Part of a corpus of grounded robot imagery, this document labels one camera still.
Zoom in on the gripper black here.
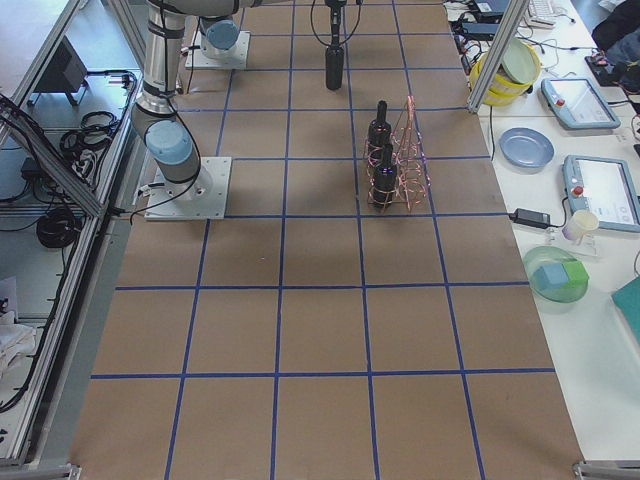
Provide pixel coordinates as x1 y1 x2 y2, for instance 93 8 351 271
325 0 346 47

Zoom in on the dark wine bottle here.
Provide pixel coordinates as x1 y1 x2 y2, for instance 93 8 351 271
371 143 398 211
367 100 391 153
325 45 344 91

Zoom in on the dark wine bottle in basket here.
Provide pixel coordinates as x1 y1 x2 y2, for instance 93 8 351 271
371 143 398 211

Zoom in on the yellow rimmed wooden basket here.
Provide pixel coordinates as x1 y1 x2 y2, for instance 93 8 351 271
483 40 541 106

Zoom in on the light green plate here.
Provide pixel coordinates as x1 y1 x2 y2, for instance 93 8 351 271
501 38 537 84

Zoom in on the blue plate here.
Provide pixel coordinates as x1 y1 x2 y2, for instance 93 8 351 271
499 127 555 170

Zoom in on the teach pendant far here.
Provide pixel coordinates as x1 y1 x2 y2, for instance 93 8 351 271
540 78 620 130

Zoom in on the teach pendant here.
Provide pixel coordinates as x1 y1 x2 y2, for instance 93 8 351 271
540 78 620 130
562 155 639 233

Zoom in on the black power adapter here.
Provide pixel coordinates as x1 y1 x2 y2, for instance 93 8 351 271
509 208 551 229

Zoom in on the teach pendant near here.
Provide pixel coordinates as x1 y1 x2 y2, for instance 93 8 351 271
562 155 639 233

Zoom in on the paper cup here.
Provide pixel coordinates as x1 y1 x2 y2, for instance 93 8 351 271
562 210 599 242

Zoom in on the green bowl with blocks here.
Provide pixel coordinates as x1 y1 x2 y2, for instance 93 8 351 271
523 246 589 303

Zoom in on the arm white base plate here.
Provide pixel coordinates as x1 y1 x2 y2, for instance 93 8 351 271
185 31 251 70
144 157 232 221

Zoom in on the aluminium frame post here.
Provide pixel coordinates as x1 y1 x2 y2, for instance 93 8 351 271
467 0 528 114

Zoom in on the copper wire wine basket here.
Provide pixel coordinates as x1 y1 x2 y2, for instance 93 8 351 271
364 95 431 212

